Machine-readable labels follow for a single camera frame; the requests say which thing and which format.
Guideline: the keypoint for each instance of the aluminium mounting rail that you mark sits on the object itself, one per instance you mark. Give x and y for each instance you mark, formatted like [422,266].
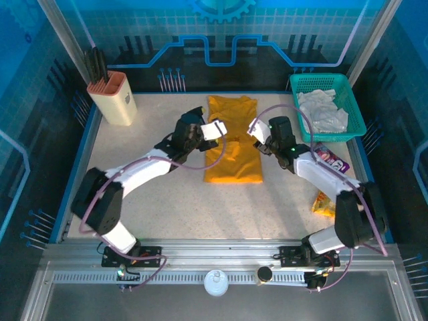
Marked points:
[217,252]

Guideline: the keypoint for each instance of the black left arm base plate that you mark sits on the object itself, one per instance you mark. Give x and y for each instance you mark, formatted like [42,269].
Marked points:
[154,255]

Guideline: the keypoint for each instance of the teal plastic basket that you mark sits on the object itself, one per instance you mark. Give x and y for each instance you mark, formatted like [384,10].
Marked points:
[356,113]

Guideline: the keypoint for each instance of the purple snack bag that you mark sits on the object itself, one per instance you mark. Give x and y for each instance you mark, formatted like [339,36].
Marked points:
[329,157]

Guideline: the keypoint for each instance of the yellow t-shirt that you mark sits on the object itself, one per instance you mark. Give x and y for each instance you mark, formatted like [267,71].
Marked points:
[234,167]

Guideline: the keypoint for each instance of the beige knife block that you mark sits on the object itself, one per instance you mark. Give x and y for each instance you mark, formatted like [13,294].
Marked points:
[117,107]

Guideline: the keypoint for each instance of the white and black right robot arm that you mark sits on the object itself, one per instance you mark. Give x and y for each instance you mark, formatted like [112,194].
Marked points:
[321,174]

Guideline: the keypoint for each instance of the aluminium frame post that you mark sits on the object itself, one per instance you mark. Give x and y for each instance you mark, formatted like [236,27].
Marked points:
[65,33]
[372,33]

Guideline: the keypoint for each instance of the black round knob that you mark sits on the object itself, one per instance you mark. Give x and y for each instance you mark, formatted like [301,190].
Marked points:
[265,273]

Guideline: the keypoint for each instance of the white round lid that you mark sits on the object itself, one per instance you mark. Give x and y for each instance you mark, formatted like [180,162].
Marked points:
[216,282]

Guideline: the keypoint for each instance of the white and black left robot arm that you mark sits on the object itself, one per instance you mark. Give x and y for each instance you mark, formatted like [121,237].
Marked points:
[140,170]

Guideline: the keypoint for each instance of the yellow snack bag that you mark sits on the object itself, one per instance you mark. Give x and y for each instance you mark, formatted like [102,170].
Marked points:
[322,205]

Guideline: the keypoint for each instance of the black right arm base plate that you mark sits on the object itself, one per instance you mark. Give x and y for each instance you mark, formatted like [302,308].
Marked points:
[287,255]

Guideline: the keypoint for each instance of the white t-shirt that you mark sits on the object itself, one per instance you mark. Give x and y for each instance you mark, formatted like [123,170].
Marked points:
[334,117]

